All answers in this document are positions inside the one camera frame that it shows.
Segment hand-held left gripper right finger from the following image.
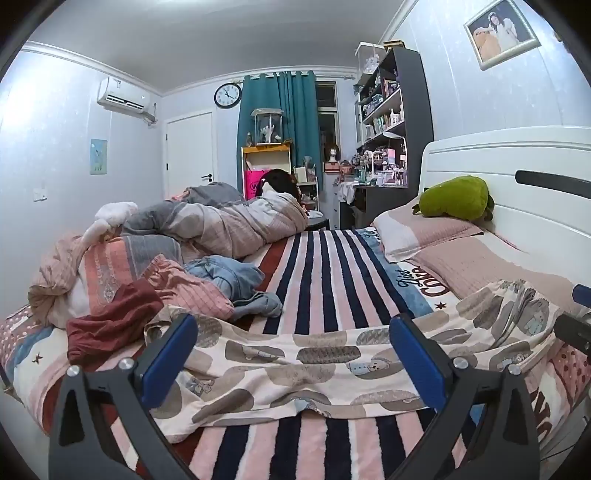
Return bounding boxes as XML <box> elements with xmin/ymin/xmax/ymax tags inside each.
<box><xmin>389</xmin><ymin>313</ymin><xmax>541</xmax><ymax>480</ymax></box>

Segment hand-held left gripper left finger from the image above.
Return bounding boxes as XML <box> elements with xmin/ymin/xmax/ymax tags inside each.
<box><xmin>47</xmin><ymin>313</ymin><xmax>200</xmax><ymax>480</ymax></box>

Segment bear print pants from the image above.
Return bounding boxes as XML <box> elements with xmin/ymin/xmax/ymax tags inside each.
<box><xmin>145</xmin><ymin>279</ymin><xmax>561</xmax><ymax>445</ymax></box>

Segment dark red garment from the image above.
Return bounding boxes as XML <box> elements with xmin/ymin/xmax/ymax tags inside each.
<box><xmin>66</xmin><ymin>278</ymin><xmax>165</xmax><ymax>371</ymax></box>

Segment pink checked garment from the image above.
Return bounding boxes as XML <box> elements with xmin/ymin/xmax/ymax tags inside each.
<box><xmin>142</xmin><ymin>256</ymin><xmax>235</xmax><ymax>325</ymax></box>

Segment large pink quilted pillow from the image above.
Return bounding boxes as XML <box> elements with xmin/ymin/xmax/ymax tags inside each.
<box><xmin>416</xmin><ymin>231</ymin><xmax>580</xmax><ymax>320</ymax></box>

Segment light blue jeans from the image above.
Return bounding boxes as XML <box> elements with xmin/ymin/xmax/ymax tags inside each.
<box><xmin>184</xmin><ymin>255</ymin><xmax>284</xmax><ymax>320</ymax></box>

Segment pink patterned quilt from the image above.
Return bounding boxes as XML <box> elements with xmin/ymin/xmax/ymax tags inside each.
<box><xmin>28</xmin><ymin>234</ymin><xmax>185</xmax><ymax>329</ymax></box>

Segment pink white pillow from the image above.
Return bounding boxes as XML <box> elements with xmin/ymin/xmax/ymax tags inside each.
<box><xmin>372</xmin><ymin>200</ymin><xmax>484</xmax><ymax>265</ymax></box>

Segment striped pink navy blanket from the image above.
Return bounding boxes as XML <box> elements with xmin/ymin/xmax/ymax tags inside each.
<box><xmin>0</xmin><ymin>226</ymin><xmax>591</xmax><ymax>480</ymax></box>

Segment pink grey checked duvet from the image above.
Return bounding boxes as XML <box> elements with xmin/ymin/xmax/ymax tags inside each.
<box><xmin>121</xmin><ymin>181</ymin><xmax>309</xmax><ymax>267</ymax></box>

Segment white fluffy plush toy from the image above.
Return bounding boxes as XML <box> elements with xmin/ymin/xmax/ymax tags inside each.
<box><xmin>82</xmin><ymin>202</ymin><xmax>139</xmax><ymax>245</ymax></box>

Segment green plush toy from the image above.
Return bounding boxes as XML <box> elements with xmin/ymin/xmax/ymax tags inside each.
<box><xmin>412</xmin><ymin>175</ymin><xmax>496</xmax><ymax>220</ymax></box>

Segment white bed headboard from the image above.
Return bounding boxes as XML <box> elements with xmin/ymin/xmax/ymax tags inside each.
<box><xmin>418</xmin><ymin>124</ymin><xmax>591</xmax><ymax>289</ymax></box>

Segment pink bag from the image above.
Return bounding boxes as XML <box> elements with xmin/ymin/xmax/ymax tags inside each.
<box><xmin>245</xmin><ymin>168</ymin><xmax>269</xmax><ymax>202</ymax></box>

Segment white storage cart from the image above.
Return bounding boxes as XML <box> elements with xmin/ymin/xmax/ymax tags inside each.
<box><xmin>293</xmin><ymin>162</ymin><xmax>320</xmax><ymax>214</ymax></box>

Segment white door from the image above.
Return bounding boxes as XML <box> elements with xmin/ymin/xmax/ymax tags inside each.
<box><xmin>163</xmin><ymin>111</ymin><xmax>218</xmax><ymax>199</ymax></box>

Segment mannequin head with wig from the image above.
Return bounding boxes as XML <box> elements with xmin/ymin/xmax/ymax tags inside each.
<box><xmin>324</xmin><ymin>142</ymin><xmax>343</xmax><ymax>173</ymax></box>

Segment yellow shelf unit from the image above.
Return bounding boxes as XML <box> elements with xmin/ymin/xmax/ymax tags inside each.
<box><xmin>240</xmin><ymin>142</ymin><xmax>293</xmax><ymax>202</ymax></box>

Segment glass display case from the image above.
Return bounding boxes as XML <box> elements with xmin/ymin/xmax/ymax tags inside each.
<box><xmin>250</xmin><ymin>108</ymin><xmax>283</xmax><ymax>147</ymax></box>

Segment dark grey shelf desk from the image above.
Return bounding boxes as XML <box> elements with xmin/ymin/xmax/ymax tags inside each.
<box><xmin>339</xmin><ymin>46</ymin><xmax>435</xmax><ymax>232</ymax></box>

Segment window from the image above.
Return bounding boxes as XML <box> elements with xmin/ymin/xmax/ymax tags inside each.
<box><xmin>316</xmin><ymin>82</ymin><xmax>341</xmax><ymax>163</ymax></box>

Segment white air conditioner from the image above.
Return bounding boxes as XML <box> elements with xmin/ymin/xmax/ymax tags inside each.
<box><xmin>96</xmin><ymin>76</ymin><xmax>158</xmax><ymax>125</ymax></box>

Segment teal curtain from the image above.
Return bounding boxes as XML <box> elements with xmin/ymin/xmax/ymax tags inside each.
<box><xmin>236</xmin><ymin>70</ymin><xmax>322</xmax><ymax>204</ymax></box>

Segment clear display box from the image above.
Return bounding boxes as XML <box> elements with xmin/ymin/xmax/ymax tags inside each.
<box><xmin>355</xmin><ymin>41</ymin><xmax>387</xmax><ymax>75</ymax></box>

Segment small blue wall poster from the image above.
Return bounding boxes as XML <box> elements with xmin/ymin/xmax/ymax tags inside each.
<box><xmin>90</xmin><ymin>138</ymin><xmax>108</xmax><ymax>175</ymax></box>

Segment round wall clock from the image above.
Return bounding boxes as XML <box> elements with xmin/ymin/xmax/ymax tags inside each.
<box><xmin>213</xmin><ymin>83</ymin><xmax>243</xmax><ymax>110</ymax></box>

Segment framed wall photo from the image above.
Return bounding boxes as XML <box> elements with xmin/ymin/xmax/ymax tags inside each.
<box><xmin>464</xmin><ymin>0</ymin><xmax>542</xmax><ymax>71</ymax></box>

